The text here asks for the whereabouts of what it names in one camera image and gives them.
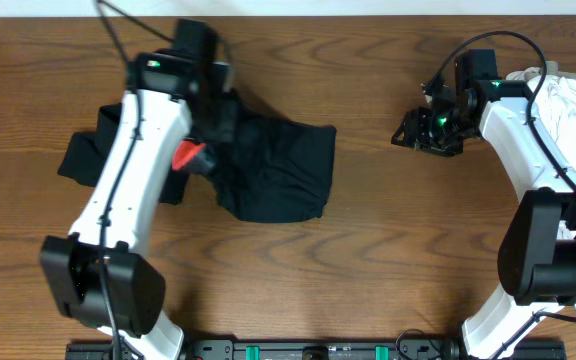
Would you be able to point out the folded black polo shirt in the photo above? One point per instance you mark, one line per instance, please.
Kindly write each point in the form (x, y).
(87, 152)

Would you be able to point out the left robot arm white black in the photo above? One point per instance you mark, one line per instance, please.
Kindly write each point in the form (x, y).
(99, 274)

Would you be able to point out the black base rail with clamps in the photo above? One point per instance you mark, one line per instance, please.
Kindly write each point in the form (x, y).
(410, 345)

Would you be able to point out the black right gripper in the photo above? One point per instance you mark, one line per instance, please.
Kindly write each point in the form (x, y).
(416, 121)

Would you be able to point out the dark navy leggings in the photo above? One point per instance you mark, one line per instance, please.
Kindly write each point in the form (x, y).
(275, 171)

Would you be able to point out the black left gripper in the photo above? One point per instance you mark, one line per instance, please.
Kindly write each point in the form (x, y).
(213, 142)

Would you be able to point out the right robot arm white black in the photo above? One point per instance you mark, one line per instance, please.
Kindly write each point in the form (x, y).
(536, 262)

